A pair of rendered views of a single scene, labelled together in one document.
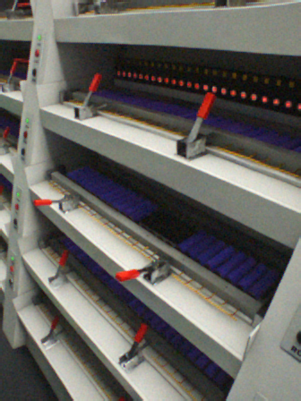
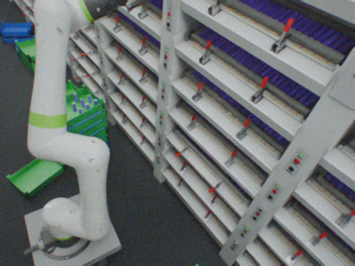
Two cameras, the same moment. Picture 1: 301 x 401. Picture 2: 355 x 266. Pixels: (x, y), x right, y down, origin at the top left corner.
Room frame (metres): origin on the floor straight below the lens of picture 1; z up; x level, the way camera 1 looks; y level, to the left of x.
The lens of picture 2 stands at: (-0.31, 0.17, 1.67)
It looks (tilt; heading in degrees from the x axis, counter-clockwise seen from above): 47 degrees down; 3
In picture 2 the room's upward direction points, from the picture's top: 8 degrees clockwise
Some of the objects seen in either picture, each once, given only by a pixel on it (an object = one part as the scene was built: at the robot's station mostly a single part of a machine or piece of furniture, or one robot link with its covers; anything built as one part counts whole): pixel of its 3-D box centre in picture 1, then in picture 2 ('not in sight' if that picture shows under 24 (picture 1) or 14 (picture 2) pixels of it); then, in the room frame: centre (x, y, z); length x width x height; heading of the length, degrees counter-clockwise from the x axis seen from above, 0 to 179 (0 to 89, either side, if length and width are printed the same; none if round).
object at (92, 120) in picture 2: not in sight; (76, 115); (0.81, 0.89, 0.44); 0.30 x 0.20 x 0.08; 147
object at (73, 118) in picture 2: not in sight; (74, 106); (0.81, 0.89, 0.52); 0.30 x 0.20 x 0.08; 147
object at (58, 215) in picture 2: not in sight; (64, 219); (0.13, 0.65, 0.49); 0.16 x 0.13 x 0.19; 86
